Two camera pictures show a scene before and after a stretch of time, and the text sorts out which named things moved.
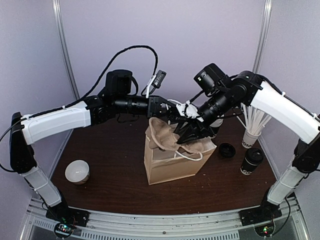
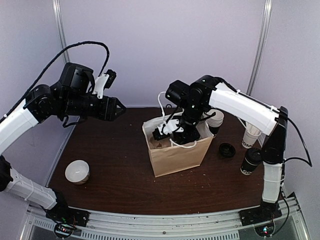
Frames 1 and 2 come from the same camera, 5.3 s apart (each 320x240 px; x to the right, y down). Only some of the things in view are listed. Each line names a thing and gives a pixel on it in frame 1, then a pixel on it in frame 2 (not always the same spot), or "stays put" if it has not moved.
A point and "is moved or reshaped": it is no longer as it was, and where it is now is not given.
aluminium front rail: x=216 y=226 stays put
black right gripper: x=200 y=131 -> x=187 y=137
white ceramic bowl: x=77 y=171 stays put
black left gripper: x=155 y=105 -> x=107 y=111
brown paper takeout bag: x=162 y=166 is moved or reshaped
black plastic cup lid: x=254 y=155 stays put
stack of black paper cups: x=215 y=126 stays put
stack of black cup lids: x=227 y=150 stays put
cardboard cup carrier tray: x=163 y=133 is moved or reshaped
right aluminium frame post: x=262 y=36 stays put
